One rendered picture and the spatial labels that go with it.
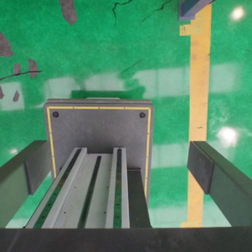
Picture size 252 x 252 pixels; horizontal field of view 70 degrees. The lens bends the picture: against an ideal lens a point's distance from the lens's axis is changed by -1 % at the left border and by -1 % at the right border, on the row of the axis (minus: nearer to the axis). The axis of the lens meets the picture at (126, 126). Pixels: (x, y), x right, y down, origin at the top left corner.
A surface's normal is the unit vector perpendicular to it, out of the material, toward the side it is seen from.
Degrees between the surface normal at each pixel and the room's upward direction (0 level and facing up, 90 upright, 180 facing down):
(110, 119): 0
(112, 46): 0
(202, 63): 0
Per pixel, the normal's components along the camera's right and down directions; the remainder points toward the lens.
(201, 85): 0.02, 0.28
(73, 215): 0.01, -0.96
